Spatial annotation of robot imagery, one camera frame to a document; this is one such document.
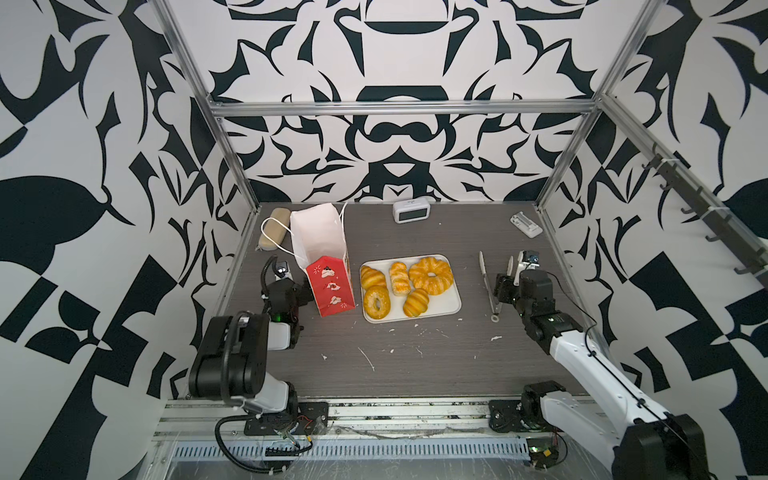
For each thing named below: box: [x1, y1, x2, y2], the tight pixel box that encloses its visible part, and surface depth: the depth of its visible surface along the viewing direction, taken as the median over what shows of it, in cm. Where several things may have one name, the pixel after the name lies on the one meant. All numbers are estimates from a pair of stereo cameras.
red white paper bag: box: [260, 203, 356, 317], surface depth 85 cm
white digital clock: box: [392, 197, 431, 224], surface depth 114 cm
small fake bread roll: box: [402, 288, 429, 318], surface depth 91 cm
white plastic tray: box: [359, 254, 462, 324], surface depth 96 cm
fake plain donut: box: [363, 285, 391, 320], surface depth 91 cm
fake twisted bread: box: [389, 261, 411, 296], surface depth 97 cm
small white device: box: [509, 211, 543, 239], surface depth 115 cm
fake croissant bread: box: [360, 265, 387, 291], surface depth 96 cm
